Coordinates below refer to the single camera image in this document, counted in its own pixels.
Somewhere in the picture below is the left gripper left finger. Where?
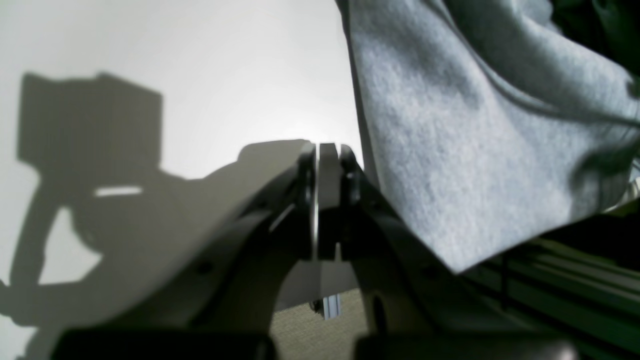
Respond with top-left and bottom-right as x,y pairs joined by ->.
60,143 -> 319,346

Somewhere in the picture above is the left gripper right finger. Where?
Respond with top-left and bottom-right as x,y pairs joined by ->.
318,143 -> 501,337

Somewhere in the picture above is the aluminium frame post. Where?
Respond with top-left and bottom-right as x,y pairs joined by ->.
319,294 -> 342,321

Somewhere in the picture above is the grey T-shirt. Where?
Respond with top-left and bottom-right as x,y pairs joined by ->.
336,0 -> 639,273

